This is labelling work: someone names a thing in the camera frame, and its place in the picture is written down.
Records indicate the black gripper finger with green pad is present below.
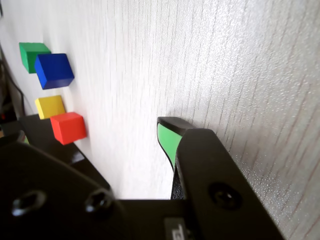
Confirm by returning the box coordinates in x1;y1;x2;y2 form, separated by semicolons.
0;130;131;240
156;116;286;240

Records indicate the red wooden cube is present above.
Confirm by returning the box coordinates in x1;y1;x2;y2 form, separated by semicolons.
49;111;88;146

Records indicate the yellow wooden cube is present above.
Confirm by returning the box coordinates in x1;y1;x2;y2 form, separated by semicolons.
34;94;67;120

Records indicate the blue wooden cube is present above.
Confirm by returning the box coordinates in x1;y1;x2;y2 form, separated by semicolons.
34;53;75;90

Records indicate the green wooden cube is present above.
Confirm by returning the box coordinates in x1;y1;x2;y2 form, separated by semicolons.
18;42;52;75

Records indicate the black cardboard box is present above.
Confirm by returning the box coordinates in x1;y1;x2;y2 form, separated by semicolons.
18;114;112;191

